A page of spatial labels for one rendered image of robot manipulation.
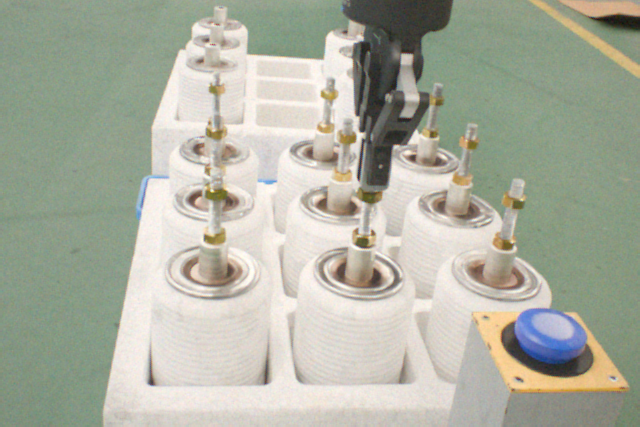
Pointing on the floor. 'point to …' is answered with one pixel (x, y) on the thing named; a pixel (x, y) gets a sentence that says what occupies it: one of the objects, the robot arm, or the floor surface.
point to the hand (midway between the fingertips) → (374, 162)
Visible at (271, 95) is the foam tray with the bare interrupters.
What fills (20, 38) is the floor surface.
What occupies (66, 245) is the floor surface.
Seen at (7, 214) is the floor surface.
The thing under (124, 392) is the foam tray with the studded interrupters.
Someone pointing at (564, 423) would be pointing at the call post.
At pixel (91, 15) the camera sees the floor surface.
